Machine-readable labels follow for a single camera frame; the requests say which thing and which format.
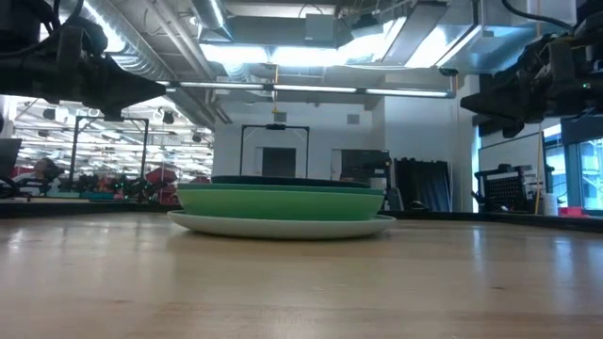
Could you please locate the red bin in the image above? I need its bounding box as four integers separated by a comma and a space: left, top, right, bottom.
144, 168, 179, 204

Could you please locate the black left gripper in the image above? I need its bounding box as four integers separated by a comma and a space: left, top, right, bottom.
0, 16, 167, 122

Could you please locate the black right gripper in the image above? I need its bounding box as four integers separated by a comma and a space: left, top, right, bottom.
460, 25, 603, 139

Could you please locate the dark monitor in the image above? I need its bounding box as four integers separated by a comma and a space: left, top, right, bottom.
0, 137, 24, 183

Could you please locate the green large plastic plate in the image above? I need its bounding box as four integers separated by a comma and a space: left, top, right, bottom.
177, 187, 385, 222

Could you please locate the white paper roll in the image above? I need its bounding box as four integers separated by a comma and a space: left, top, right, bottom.
541, 192, 560, 217

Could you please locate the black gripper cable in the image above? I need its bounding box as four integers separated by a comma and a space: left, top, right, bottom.
500, 0, 579, 34

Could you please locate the black fabric panel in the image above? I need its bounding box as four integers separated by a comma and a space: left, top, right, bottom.
394, 158, 451, 213

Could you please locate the dark plastic plate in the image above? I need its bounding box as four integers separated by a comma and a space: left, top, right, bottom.
210, 174, 372, 189

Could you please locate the long ceiling light tube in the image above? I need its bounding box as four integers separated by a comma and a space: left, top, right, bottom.
157, 79, 456, 99

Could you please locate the black aluminium table frame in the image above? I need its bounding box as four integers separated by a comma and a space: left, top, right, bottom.
0, 201, 603, 233

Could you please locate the pale large plastic plate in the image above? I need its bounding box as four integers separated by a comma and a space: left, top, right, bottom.
167, 209, 398, 241

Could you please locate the black perforated cart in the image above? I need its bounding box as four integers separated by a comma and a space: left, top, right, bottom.
473, 163, 536, 214

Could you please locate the black stand frame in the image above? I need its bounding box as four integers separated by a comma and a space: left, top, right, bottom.
238, 123, 311, 179
69, 116, 150, 190

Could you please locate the person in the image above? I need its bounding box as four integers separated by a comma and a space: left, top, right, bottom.
12, 157, 65, 197

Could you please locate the silver rectangular air duct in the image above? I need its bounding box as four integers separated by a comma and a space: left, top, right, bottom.
381, 0, 576, 73

